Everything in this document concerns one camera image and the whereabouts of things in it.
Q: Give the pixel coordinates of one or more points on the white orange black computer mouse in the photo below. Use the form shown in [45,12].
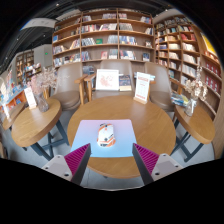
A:
[106,135]

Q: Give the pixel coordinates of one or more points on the small distant wooden bookshelf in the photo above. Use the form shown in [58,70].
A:
[24,65]

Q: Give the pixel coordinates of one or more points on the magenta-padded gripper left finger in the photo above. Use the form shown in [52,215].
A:
[71,161]

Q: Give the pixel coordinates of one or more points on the small white sign card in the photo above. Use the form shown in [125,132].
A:
[30,97]

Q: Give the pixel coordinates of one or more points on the white framed floral picture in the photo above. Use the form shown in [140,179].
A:
[107,79]

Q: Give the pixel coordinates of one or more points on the beige dried flower bouquet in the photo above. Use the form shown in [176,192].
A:
[196,86]

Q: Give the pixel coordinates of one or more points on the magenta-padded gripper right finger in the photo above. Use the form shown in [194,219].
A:
[150,161]

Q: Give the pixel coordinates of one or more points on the tall wooden bookshelf unit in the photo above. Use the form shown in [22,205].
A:
[103,36]

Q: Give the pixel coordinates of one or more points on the colourful book display stand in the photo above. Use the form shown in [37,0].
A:
[10,91]

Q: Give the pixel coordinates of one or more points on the dark blue book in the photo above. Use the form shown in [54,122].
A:
[125,82]

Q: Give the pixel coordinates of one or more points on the plain glass vase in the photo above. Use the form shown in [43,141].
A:
[42,102]

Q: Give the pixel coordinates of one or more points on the glass vase with ribbon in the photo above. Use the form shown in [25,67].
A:
[190,107]

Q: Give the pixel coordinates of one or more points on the stack of colourful books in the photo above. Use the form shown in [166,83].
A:
[179,99]

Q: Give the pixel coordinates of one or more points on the white sign in wooden base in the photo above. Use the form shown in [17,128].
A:
[142,86]

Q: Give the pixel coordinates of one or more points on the pink dried flower bouquet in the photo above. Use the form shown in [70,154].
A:
[45,80]

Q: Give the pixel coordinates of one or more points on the brown padded wooden armchair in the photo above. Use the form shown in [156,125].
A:
[68,80]
[160,86]
[115,64]

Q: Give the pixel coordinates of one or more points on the pink blue gradient mouse pad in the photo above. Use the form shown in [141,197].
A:
[83,138]

